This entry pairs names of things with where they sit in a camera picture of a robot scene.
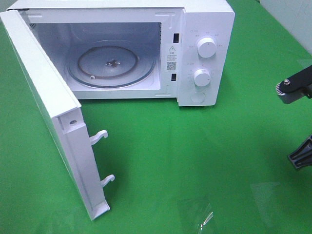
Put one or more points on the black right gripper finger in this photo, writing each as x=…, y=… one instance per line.
x=302, y=156

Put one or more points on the round white door button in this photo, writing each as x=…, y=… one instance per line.
x=198, y=97

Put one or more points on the white microwave knob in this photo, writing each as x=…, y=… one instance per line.
x=202, y=77
x=206, y=47

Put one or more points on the white microwave door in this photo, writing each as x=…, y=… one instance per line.
x=62, y=114

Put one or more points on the white partition panel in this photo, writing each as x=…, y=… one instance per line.
x=295, y=16

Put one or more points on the white microwave oven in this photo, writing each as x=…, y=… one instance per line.
x=175, y=26

